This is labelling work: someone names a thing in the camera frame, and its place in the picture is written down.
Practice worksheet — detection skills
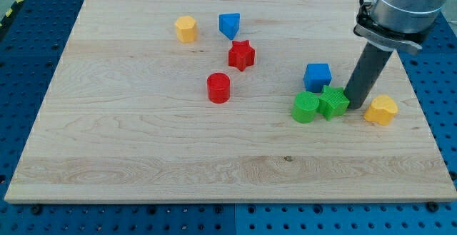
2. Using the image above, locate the wooden board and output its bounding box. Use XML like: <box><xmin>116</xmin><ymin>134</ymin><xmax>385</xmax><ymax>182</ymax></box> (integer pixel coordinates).
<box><xmin>5</xmin><ymin>0</ymin><xmax>456</xmax><ymax>204</ymax></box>

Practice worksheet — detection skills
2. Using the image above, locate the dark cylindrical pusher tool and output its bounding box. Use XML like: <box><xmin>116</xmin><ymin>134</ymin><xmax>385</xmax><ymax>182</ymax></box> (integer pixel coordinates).
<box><xmin>344</xmin><ymin>42</ymin><xmax>392</xmax><ymax>109</ymax></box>

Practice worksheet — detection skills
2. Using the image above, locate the yellow heart block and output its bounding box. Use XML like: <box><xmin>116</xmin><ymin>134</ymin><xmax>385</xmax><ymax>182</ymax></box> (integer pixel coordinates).
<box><xmin>363</xmin><ymin>94</ymin><xmax>398</xmax><ymax>126</ymax></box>

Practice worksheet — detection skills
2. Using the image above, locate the red star block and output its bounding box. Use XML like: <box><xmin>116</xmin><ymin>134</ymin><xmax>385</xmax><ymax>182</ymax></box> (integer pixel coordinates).
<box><xmin>228</xmin><ymin>40</ymin><xmax>256</xmax><ymax>71</ymax></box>

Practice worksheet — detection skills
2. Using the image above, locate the yellow hexagon block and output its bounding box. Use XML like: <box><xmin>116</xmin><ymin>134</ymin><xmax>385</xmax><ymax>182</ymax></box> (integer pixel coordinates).
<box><xmin>174</xmin><ymin>16</ymin><xmax>198</xmax><ymax>43</ymax></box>

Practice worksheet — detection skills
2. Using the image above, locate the blue cube block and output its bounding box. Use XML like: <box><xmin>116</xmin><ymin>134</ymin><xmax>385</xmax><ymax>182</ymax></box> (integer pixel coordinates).
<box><xmin>303</xmin><ymin>63</ymin><xmax>332</xmax><ymax>93</ymax></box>

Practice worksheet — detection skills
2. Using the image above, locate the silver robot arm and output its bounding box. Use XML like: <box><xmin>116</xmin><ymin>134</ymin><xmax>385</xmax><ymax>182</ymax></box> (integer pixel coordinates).
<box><xmin>353</xmin><ymin>0</ymin><xmax>446</xmax><ymax>55</ymax></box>

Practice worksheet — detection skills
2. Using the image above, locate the green cylinder block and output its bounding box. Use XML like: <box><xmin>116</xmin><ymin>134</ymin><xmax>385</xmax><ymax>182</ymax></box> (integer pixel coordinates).
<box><xmin>291</xmin><ymin>91</ymin><xmax>319</xmax><ymax>124</ymax></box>

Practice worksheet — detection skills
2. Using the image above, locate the green star block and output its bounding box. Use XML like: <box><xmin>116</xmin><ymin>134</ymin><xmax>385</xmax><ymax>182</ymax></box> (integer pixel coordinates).
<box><xmin>317</xmin><ymin>85</ymin><xmax>350</xmax><ymax>121</ymax></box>

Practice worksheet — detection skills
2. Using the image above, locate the blue triangle block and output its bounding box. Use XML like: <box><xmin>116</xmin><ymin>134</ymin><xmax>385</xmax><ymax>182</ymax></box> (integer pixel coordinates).
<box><xmin>219</xmin><ymin>13</ymin><xmax>241</xmax><ymax>40</ymax></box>

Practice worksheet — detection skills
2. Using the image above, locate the red cylinder block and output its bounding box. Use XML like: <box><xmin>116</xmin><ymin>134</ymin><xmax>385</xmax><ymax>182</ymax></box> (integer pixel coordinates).
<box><xmin>206</xmin><ymin>73</ymin><xmax>231</xmax><ymax>104</ymax></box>

